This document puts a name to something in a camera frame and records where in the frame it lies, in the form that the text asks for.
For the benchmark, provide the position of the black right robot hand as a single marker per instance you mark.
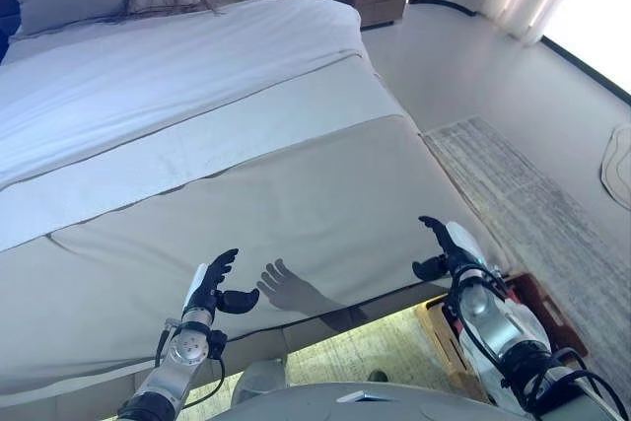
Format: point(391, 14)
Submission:
point(458, 251)

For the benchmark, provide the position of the bed with beige cover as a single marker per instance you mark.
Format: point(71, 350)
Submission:
point(296, 204)

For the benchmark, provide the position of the grey striped area rug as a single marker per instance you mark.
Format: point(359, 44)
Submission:
point(532, 204)

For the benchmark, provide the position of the woven wicker basket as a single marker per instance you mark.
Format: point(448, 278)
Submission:
point(434, 332)

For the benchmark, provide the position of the beige oval rug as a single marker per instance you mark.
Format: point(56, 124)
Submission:
point(618, 164)

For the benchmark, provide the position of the silver right robot leg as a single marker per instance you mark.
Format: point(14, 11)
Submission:
point(378, 376)

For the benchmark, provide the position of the grey robot torso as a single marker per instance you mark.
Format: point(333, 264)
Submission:
point(345, 406)

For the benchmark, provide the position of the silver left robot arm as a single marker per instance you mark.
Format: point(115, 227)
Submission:
point(182, 357)

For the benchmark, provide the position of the dark blue cushion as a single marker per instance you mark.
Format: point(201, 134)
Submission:
point(7, 21)

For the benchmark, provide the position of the white duvet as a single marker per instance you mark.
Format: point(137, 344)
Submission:
point(172, 71)

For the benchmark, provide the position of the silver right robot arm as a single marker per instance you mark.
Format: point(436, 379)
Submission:
point(498, 327)

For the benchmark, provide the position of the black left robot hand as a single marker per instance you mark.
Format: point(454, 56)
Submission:
point(202, 293)

